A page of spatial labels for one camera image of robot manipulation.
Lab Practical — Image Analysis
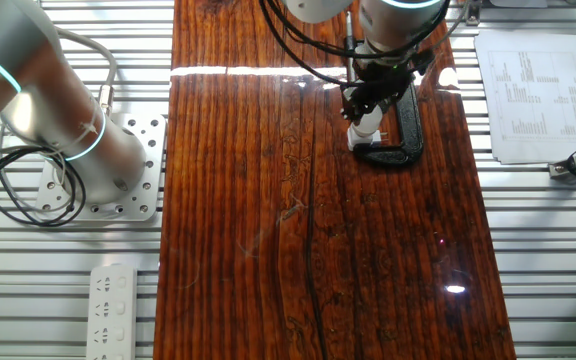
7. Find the black cable loop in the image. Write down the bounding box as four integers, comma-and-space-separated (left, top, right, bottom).
0, 124, 88, 229

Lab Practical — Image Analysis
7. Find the white LED light bulb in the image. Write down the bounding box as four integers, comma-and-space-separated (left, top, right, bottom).
350, 102, 384, 140

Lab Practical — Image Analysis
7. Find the small aluminium bracket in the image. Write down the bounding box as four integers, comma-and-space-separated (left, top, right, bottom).
464, 0, 484, 28

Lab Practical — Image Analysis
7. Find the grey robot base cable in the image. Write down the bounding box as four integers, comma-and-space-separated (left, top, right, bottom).
55, 27, 119, 117

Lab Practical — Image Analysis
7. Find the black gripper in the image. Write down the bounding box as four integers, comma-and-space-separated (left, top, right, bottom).
341, 52, 432, 122

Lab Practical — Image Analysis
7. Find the black C-clamp with steel screw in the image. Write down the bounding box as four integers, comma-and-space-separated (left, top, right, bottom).
343, 10, 425, 169

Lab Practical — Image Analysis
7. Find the white power strip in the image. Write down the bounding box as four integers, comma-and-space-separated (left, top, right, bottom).
85, 263, 139, 360

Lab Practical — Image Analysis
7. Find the brown wooden board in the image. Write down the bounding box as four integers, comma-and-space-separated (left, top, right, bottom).
152, 0, 518, 360

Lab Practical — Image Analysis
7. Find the white lamp socket adapter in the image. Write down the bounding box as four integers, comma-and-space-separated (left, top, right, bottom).
346, 124, 388, 153

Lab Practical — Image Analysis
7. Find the printed paper sheet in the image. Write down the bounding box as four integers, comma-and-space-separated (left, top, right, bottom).
473, 30, 576, 165

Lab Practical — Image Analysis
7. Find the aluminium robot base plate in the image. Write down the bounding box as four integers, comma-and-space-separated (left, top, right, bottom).
34, 112, 168, 223

